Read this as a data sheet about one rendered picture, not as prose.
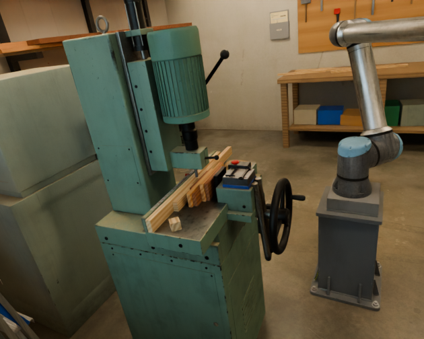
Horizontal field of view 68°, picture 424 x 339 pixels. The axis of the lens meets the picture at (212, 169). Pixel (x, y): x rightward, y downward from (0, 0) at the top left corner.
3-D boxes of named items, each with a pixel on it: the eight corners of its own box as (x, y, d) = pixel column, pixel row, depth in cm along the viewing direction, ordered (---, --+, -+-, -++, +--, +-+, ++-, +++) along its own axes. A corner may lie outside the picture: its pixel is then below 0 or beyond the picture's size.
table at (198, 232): (230, 262, 96) (228, 247, 93) (147, 247, 108) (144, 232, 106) (277, 175, 145) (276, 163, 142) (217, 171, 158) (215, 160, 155)
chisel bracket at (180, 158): (202, 173, 122) (199, 153, 119) (171, 171, 128) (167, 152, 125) (210, 165, 128) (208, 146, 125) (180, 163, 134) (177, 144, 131)
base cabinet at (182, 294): (239, 391, 142) (221, 268, 113) (136, 352, 166) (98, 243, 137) (266, 312, 178) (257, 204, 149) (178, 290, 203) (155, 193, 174)
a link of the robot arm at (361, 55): (359, 167, 170) (330, 27, 163) (383, 159, 176) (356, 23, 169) (383, 167, 156) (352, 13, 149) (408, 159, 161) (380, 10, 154)
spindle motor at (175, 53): (197, 125, 108) (182, 26, 95) (154, 126, 115) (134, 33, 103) (217, 111, 122) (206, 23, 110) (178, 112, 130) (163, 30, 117)
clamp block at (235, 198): (252, 214, 113) (250, 192, 109) (217, 209, 119) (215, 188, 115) (263, 194, 125) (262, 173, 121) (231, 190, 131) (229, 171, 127)
